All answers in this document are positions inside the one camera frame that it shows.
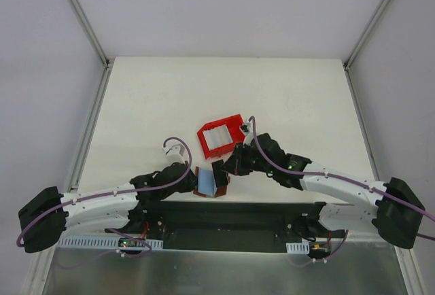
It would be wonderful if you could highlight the brown leather card holder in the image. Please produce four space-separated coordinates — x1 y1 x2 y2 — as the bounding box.
193 167 227 198

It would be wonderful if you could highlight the red plastic card tray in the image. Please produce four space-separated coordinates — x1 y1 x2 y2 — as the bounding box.
196 114 245 159

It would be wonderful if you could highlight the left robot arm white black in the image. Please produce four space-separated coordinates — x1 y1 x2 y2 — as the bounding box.
16 162 198 254

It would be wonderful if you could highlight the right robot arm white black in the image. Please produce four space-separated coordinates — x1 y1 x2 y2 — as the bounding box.
221 133 424 249

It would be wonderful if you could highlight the white cards stack in tray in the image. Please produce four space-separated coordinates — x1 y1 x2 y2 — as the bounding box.
203 125 232 151

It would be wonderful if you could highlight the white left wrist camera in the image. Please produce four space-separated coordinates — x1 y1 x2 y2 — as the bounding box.
162 143 186 164

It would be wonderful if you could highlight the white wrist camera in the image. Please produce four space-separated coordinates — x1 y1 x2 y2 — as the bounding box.
162 143 186 164
240 120 254 143

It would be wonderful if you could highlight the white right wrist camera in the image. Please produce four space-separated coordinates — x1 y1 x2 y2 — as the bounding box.
240 120 254 143

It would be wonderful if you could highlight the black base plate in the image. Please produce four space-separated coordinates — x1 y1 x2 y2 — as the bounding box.
119 201 345 253

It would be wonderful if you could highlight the right white cable duct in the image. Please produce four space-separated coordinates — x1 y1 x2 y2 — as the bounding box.
285 241 310 255

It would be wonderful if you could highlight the white cable duct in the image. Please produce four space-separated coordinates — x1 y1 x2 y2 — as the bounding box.
285 241 310 255
57 235 147 251

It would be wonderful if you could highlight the left aluminium table rail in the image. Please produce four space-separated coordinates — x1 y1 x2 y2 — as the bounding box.
67 61 113 191

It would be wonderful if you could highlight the left white cable duct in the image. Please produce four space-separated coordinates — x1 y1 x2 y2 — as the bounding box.
57 235 147 251

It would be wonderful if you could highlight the aluminium front rail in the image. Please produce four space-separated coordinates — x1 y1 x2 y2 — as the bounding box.
345 215 412 241

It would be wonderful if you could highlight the right aluminium frame post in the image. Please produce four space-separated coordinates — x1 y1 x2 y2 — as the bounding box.
343 0 393 71

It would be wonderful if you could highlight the aluminium frame post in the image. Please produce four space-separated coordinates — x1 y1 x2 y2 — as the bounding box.
67 0 111 68
343 0 393 71

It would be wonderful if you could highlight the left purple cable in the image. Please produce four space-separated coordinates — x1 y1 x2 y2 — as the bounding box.
16 137 191 268

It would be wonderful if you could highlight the purple cable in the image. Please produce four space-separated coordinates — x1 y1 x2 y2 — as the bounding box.
16 137 191 268
247 116 435 267

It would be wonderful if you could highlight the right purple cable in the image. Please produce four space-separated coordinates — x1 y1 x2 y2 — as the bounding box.
247 116 435 267

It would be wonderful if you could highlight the left aluminium frame post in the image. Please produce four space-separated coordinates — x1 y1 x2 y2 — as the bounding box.
67 0 111 68

